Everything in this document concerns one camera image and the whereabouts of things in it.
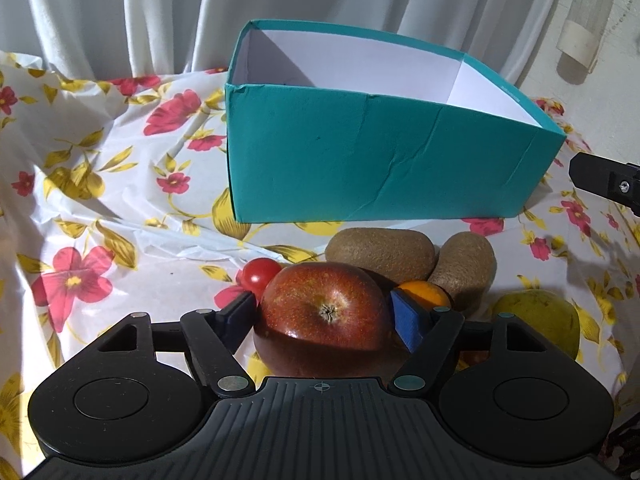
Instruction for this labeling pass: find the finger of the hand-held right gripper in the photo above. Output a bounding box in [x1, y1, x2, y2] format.
[569, 152, 640, 217]

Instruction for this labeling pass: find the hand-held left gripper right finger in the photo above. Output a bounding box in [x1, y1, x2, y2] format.
[389, 287, 551, 396]

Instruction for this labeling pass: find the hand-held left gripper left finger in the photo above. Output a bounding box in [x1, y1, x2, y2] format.
[95, 290, 259, 398]

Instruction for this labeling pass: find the orange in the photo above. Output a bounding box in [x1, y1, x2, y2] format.
[395, 280, 453, 311]

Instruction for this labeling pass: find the brown kiwi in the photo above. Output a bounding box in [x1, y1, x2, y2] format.
[427, 232, 497, 317]
[325, 227, 437, 286]

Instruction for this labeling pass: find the red apple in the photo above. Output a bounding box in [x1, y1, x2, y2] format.
[252, 261, 393, 378]

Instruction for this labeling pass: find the teal cardboard box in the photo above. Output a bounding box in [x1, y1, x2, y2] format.
[224, 20, 567, 223]

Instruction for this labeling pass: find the floral tablecloth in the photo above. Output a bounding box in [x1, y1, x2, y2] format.
[0, 50, 640, 480]

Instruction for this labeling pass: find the white curtain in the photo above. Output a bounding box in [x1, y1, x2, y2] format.
[0, 0, 571, 92]

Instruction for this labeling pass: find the white wall pipe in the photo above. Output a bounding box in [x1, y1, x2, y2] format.
[556, 0, 619, 81]

